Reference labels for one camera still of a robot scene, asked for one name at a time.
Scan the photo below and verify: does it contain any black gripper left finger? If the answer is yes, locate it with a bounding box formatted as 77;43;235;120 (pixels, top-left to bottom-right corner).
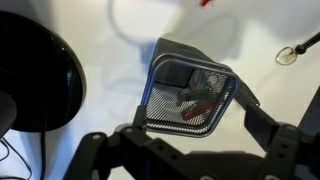
62;105;174;180

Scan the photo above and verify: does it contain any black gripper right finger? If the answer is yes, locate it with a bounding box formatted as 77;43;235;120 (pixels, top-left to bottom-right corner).
244;106;320;180

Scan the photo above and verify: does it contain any red pen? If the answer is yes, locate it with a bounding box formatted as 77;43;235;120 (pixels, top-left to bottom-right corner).
199;0;215;8

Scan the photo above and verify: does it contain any red pocket knife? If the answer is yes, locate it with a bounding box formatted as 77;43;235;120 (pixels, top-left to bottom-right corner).
180;100;217;122

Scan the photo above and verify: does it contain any black computer monitor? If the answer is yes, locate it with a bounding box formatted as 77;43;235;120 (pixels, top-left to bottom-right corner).
0;9;88;139

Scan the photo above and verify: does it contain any metal spoon black handle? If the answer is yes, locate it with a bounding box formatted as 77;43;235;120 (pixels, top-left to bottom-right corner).
275;31;320;66

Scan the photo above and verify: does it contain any thick black cable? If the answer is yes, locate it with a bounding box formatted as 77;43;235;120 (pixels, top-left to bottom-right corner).
39;99;48;180

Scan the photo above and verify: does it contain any thin black cable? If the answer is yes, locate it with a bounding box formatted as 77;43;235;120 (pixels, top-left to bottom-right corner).
0;137;33;180

